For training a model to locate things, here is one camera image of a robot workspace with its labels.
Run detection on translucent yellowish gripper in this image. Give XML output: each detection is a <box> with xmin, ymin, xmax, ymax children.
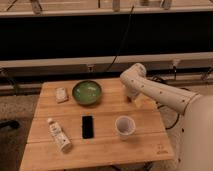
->
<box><xmin>133</xmin><ymin>94</ymin><xmax>156</xmax><ymax>110</ymax></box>

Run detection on black hanging cable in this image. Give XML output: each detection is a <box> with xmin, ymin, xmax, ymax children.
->
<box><xmin>103</xmin><ymin>4</ymin><xmax>135</xmax><ymax>74</ymax></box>

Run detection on black cables beside table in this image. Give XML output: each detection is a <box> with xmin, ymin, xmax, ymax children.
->
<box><xmin>149</xmin><ymin>75</ymin><xmax>191</xmax><ymax>131</ymax></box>

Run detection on white tube with label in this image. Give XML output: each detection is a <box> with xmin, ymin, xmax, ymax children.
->
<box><xmin>47</xmin><ymin>118</ymin><xmax>71</xmax><ymax>153</ymax></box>

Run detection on white ceramic cup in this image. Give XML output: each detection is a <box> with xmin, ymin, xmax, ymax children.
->
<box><xmin>115</xmin><ymin>116</ymin><xmax>136</xmax><ymax>140</ymax></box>

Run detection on green ceramic bowl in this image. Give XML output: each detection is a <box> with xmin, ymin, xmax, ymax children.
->
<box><xmin>72</xmin><ymin>80</ymin><xmax>102</xmax><ymax>105</ymax></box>

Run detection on wooden table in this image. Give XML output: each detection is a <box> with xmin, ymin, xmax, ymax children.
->
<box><xmin>20</xmin><ymin>78</ymin><xmax>174</xmax><ymax>171</ymax></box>

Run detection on small white packet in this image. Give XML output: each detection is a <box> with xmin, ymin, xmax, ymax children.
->
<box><xmin>56</xmin><ymin>87</ymin><xmax>68</xmax><ymax>103</ymax></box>

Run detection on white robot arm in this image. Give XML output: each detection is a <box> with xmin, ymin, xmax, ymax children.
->
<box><xmin>120</xmin><ymin>63</ymin><xmax>213</xmax><ymax>171</ymax></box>

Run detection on black rectangular phone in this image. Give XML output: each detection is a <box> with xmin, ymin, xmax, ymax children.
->
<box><xmin>82</xmin><ymin>116</ymin><xmax>94</xmax><ymax>139</ymax></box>

